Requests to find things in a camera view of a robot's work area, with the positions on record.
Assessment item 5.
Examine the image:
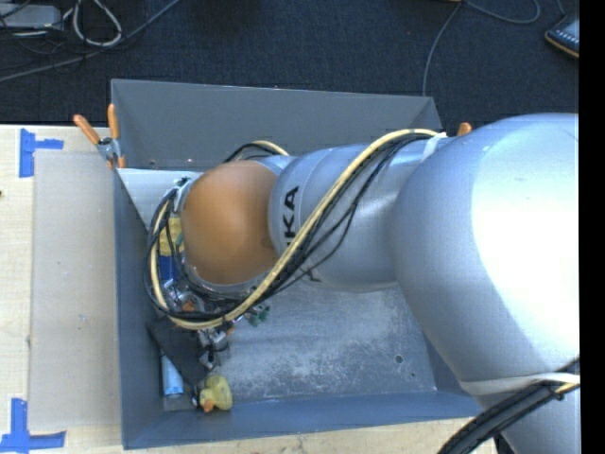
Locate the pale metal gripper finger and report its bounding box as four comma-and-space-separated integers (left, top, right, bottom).
198, 349, 222, 373
207, 329, 233, 355

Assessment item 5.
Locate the yellow toy duck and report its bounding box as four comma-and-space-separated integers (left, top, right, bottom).
197, 374, 234, 414

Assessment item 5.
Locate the blue cylinder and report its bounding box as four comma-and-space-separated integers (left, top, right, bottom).
160, 352, 186, 400

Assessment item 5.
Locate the blue and yellow packet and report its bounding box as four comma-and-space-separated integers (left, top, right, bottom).
158, 214, 185, 284

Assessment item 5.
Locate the grey metal bin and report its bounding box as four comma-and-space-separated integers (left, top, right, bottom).
110, 78, 484, 451

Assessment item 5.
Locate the pale wood flat board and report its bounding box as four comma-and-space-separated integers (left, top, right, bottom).
26, 150, 122, 438

